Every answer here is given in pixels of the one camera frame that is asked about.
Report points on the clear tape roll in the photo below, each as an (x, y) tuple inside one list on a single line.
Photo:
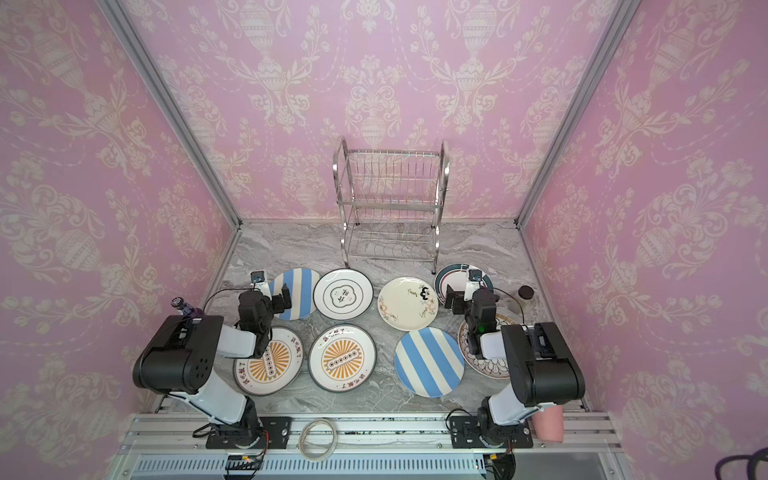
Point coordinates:
[(318, 440)]

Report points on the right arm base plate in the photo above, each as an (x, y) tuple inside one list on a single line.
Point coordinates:
[(469, 432)]

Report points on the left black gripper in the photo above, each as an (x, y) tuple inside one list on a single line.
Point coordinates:
[(278, 301)]

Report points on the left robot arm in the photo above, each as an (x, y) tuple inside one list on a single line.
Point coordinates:
[(179, 362)]

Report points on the floral mandala patterned plate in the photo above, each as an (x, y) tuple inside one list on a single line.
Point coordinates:
[(495, 366)]

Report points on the orange sunburst plate right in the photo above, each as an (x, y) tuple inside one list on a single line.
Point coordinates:
[(342, 358)]

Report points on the silver wire dish rack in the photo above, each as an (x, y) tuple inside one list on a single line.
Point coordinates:
[(391, 202)]

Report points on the blue striped plate far left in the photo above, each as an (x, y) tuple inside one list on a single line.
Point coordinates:
[(301, 283)]

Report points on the white plate green quatrefoil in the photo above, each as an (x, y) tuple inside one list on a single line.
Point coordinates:
[(343, 294)]

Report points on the pink cup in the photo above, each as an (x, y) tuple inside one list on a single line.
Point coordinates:
[(549, 424)]

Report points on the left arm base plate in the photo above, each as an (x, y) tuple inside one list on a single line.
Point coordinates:
[(272, 434)]

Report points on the beige bottle black cap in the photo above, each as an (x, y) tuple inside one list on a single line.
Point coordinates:
[(524, 295)]

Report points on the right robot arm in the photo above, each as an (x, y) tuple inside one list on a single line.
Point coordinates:
[(542, 370)]

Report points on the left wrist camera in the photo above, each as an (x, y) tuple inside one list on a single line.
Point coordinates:
[(260, 281)]

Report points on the blue striped plate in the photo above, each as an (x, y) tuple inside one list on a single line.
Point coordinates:
[(301, 283), (429, 362)]

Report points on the orange sunburst plate left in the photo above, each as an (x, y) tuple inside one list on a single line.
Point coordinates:
[(278, 367)]

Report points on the orange sunburst plate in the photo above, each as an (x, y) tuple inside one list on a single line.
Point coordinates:
[(342, 358), (278, 367)]

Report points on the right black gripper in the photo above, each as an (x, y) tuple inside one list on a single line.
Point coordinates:
[(456, 301)]

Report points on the blue striped plate front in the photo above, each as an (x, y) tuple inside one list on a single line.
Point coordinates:
[(429, 362)]

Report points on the white plate teal red rim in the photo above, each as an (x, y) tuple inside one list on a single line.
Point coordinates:
[(455, 276)]

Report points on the purple bottle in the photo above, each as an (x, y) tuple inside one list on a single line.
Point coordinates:
[(185, 309)]

